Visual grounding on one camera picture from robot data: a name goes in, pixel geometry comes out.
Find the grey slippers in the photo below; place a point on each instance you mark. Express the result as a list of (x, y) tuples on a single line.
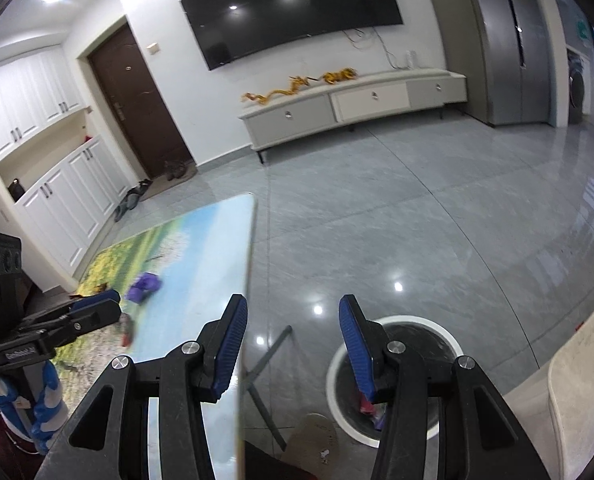
[(127, 206)]

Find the grey television cabinet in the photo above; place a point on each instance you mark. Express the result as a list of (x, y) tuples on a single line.
[(292, 120)]

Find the white round trash bin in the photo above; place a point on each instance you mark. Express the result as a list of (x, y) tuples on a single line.
[(427, 335)]

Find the dark brown entrance door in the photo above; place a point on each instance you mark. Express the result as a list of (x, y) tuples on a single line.
[(137, 105)]

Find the golden tiger figurine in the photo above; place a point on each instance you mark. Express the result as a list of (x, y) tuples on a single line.
[(339, 76)]

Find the black shoes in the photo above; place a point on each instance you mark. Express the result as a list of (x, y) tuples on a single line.
[(141, 187)]

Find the small purple wrapper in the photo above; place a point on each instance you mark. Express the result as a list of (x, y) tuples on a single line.
[(144, 285)]

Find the grey washing machine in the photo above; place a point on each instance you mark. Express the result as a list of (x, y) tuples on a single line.
[(579, 90)]

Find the silver double-door fridge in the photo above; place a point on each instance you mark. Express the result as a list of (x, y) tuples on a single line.
[(507, 60)]

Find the black wall television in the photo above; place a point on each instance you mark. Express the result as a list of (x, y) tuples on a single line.
[(287, 15)]

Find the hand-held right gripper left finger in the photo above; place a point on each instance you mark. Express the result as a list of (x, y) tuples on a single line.
[(229, 350)]

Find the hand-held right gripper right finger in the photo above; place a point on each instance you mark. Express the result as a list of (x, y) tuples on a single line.
[(357, 350)]

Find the beige marble table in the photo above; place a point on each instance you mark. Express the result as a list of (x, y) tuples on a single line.
[(587, 385)]

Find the beige slipper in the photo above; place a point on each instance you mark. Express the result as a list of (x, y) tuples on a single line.
[(312, 440)]

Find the dark boots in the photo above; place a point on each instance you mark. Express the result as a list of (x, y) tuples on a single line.
[(174, 170)]

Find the white power strip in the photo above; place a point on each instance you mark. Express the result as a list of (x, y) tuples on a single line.
[(412, 59)]

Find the person's leg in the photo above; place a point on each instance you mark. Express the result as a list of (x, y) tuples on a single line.
[(262, 462)]

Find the pink red wrapper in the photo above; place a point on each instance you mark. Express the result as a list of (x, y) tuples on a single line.
[(372, 412)]

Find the black handbag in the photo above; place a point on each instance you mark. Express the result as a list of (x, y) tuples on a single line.
[(16, 190)]

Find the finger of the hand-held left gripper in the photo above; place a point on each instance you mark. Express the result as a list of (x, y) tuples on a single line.
[(94, 298), (97, 317)]

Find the white floor cabinets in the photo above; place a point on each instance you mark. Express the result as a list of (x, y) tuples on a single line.
[(62, 200)]

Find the landscape printed table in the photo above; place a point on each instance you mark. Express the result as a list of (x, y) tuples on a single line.
[(197, 240)]

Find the person's left hand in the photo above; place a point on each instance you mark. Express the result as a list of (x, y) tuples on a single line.
[(42, 410)]

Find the beige light switch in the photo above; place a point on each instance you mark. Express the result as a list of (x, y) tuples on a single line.
[(152, 49)]

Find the white wall cabinets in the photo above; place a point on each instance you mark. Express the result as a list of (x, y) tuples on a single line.
[(22, 105)]

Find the person's left forearm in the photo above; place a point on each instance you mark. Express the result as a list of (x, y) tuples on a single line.
[(2, 455)]

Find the golden dragon figurine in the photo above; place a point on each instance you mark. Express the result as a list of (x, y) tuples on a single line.
[(297, 82)]

